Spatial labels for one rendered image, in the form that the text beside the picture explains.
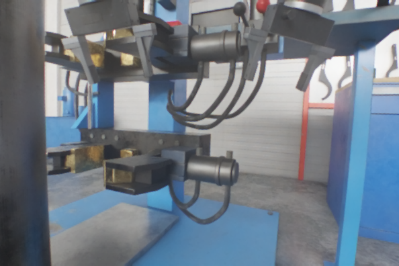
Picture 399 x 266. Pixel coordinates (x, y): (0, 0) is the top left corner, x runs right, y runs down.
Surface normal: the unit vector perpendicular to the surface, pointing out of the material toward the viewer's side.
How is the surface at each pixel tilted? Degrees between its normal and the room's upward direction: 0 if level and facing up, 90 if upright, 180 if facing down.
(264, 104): 90
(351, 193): 90
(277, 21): 114
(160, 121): 90
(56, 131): 90
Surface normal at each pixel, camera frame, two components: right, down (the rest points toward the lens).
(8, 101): 0.81, 0.07
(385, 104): -0.38, 0.06
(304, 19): 0.11, 0.47
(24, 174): 0.94, 0.06
